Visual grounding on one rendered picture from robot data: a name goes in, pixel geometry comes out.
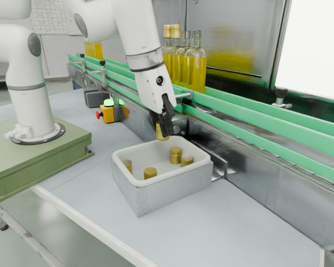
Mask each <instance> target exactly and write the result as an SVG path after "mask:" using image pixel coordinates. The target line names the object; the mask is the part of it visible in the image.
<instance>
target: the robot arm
mask: <svg viewBox="0 0 334 267"><path fill-rule="evenodd" d="M65 3H66V6H67V8H68V10H69V12H70V14H71V16H72V18H73V19H74V21H75V23H76V25H77V26H78V28H79V30H80V32H81V33H82V35H84V36H85V37H86V38H87V39H88V40H89V41H91V42H101V41H104V40H108V39H111V38H115V37H118V36H120V37H121V41H122V45H123V47H124V51H125V54H126V57H127V61H128V65H129V68H130V71H131V72H134V76H135V81H136V85H137V89H138V93H139V97H140V99H141V102H142V103H143V104H144V105H145V106H146V107H147V109H148V111H149V115H150V117H151V121H152V124H153V128H154V131H155V132H156V122H157V121H158V120H159V121H160V123H159V125H160V129H161V133H162V137H163V138H165V137H167V136H169V135H171V134H173V133H174V129H173V124H172V117H173V116H175V113H174V111H173V108H175V107H176V106H177V103H176V99H175V95H174V91H173V87H172V83H171V80H170V77H169V74H168V71H167V69H166V66H165V64H164V58H163V54H162V49H161V44H160V38H159V34H158V30H157V26H156V20H155V16H154V11H153V6H152V1H151V0H94V1H90V2H84V1H83V0H65ZM30 14H31V0H0V19H7V20H21V19H27V18H28V17H29V16H30ZM0 62H5V63H9V67H8V70H7V73H6V77H5V80H6V85H7V88H8V91H9V94H10V97H11V100H12V104H13V107H14V111H15V114H16V117H17V121H18V124H16V125H15V127H16V128H15V129H14V130H13V131H10V132H8V133H5V135H4V137H5V138H6V139H10V138H13V137H15V138H16V139H18V140H21V141H28V142H32V141H41V140H45V139H49V138H51V137H53V136H55V135H57V134H58V133H59V132H60V126H59V125H58V124H56V123H54V120H53V117H52V112H51V107H50V102H49V97H48V93H47V88H46V84H45V79H44V76H43V70H42V61H41V42H40V39H39V37H38V35H37V34H36V33H35V32H34V31H33V30H32V29H30V28H28V27H26V26H22V25H17V24H0ZM163 107H164V109H162V108H163ZM172 107H173V108H172ZM164 112H166V114H165V115H164V116H163V113H164Z"/></svg>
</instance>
